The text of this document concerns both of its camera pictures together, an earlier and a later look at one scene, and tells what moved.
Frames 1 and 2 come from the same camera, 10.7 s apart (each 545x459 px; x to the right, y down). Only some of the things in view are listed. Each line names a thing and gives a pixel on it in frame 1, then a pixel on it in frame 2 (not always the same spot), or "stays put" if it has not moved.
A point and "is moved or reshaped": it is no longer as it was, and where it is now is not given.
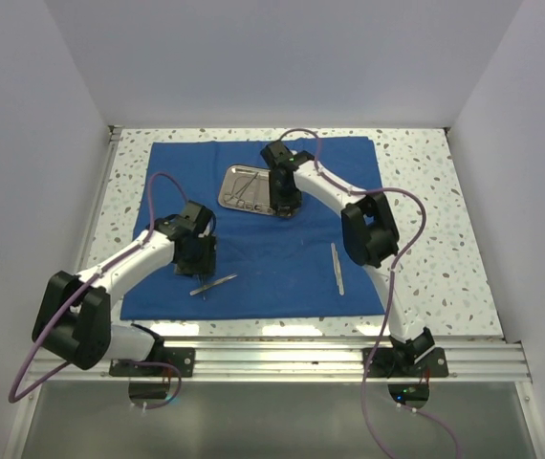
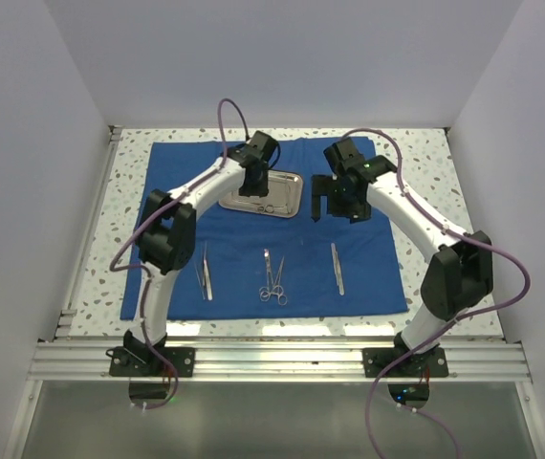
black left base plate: (184, 360) stays put
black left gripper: (206, 265) → (261, 189)
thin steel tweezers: (212, 284) is moved or reshaped
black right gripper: (277, 201) → (357, 212)
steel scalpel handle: (337, 269) stays put
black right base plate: (386, 363) stays put
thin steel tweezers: (201, 281) stays put
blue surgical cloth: (264, 266) stays put
